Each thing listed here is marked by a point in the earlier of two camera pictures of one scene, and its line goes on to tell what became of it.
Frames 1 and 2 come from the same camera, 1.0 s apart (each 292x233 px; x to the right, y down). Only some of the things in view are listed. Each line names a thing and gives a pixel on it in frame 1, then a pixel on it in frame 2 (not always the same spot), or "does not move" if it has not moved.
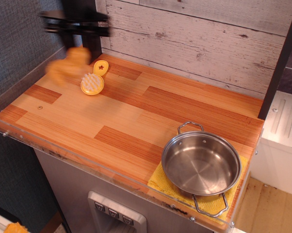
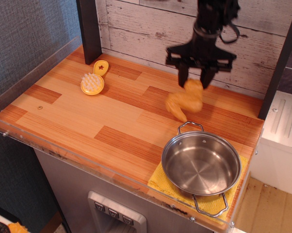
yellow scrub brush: x=92 y=84 does not move
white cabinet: x=277 y=161 does not move
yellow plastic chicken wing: x=75 y=65 -> x=188 y=100
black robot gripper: x=77 y=17 -> x=202 y=52
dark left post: x=88 y=11 does not move
